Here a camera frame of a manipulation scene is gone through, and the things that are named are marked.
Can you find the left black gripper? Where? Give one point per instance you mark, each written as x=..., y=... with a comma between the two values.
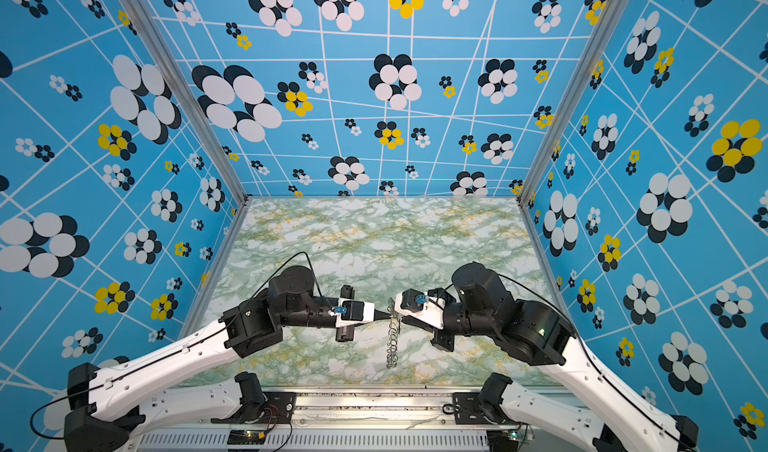
x=346, y=333

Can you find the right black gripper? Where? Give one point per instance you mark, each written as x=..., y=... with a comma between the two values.
x=442, y=340

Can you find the metal keyring disc with rings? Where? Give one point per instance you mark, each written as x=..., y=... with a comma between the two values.
x=393, y=333

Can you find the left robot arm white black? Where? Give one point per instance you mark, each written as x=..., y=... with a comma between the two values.
x=109, y=406

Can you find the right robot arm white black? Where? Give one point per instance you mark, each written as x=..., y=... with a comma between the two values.
x=611, y=416

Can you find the right green circuit board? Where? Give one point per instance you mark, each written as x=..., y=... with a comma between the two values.
x=504, y=440

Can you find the green circuit board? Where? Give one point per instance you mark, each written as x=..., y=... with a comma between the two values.
x=243, y=437
x=504, y=440

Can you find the left green circuit board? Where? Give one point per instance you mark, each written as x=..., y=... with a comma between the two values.
x=243, y=437

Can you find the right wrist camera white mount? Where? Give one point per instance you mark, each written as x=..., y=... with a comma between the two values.
x=422, y=305

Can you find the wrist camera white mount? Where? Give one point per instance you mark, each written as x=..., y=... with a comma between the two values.
x=422, y=305
x=353, y=313

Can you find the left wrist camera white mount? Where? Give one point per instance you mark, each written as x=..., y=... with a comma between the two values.
x=353, y=313

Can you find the aluminium front rail frame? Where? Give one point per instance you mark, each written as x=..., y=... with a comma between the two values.
x=391, y=420

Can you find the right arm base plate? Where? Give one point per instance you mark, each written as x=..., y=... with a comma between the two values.
x=466, y=409

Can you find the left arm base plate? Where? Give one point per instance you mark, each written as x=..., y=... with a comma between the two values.
x=273, y=408

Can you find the right aluminium corner post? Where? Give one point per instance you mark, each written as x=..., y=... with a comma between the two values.
x=595, y=46

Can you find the aluminium corner post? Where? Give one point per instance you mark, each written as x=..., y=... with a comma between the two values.
x=595, y=46
x=158, y=48

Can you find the left aluminium corner post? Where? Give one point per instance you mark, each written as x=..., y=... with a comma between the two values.
x=158, y=48

